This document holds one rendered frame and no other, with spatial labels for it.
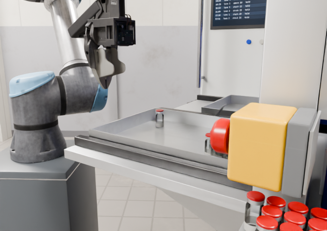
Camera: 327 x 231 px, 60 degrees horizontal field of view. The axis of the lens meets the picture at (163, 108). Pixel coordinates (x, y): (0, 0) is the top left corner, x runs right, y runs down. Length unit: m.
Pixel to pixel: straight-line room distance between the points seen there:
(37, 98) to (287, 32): 0.63
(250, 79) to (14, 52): 2.90
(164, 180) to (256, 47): 1.03
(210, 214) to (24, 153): 0.51
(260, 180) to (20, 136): 0.68
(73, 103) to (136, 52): 2.49
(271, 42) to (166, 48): 2.92
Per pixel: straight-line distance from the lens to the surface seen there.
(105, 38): 0.62
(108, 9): 0.63
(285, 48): 0.36
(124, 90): 3.35
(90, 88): 0.84
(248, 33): 1.43
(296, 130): 0.28
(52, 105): 0.82
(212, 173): 0.47
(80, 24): 0.68
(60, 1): 1.04
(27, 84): 0.81
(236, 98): 1.08
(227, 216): 0.57
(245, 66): 1.43
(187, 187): 0.47
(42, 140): 0.83
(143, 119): 0.79
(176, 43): 3.25
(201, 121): 0.77
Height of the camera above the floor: 1.10
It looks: 13 degrees down
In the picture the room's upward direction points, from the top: straight up
